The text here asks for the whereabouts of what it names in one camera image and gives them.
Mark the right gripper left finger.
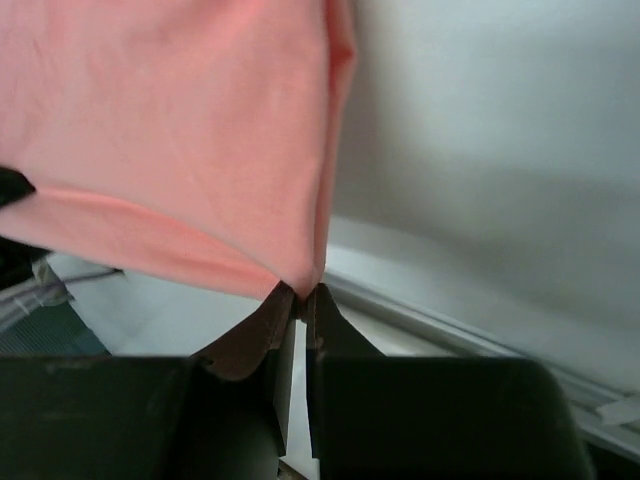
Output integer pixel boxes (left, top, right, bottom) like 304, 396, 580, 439
164, 283, 295, 479

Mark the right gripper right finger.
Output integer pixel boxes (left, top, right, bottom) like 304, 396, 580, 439
304, 285, 595, 479

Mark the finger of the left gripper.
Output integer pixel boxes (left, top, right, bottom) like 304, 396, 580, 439
0, 167, 36, 205

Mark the pink t shirt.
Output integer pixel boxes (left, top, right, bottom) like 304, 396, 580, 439
1, 1, 356, 298

